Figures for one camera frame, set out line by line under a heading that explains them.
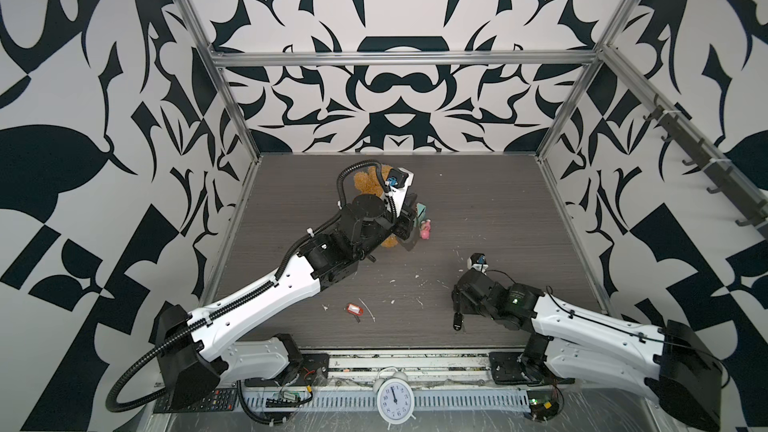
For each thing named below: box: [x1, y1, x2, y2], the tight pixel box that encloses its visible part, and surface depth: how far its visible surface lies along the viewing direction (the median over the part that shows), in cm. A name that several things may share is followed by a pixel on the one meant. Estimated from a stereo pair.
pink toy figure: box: [420, 219, 432, 240], surface depth 98 cm
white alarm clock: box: [373, 366, 416, 430], surface depth 70 cm
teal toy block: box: [416, 202, 427, 220], surface depth 101 cm
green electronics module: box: [526, 390, 559, 421], surface depth 73 cm
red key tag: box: [346, 303, 364, 316], surface depth 85 cm
